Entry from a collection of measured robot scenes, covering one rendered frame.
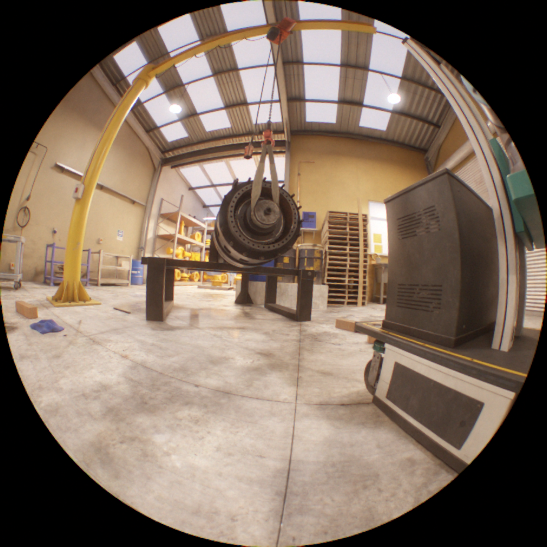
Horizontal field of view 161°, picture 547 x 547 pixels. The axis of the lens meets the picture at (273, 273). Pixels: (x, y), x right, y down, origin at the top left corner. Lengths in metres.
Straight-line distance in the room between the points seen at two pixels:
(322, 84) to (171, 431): 7.07
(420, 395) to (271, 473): 0.44
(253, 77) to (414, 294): 6.68
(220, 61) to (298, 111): 3.05
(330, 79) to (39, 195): 8.47
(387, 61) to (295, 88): 2.97
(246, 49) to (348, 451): 6.98
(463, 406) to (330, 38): 6.62
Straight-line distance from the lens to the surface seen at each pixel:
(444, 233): 0.65
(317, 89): 6.86
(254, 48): 6.57
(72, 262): 2.96
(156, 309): 2.04
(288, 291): 3.69
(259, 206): 1.07
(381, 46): 6.79
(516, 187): 0.53
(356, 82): 6.96
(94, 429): 0.75
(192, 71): 7.24
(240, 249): 1.11
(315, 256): 4.26
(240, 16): 6.56
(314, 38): 6.45
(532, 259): 5.40
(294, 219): 1.18
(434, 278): 0.65
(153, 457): 0.63
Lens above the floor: 0.48
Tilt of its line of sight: 2 degrees up
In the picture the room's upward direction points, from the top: 3 degrees clockwise
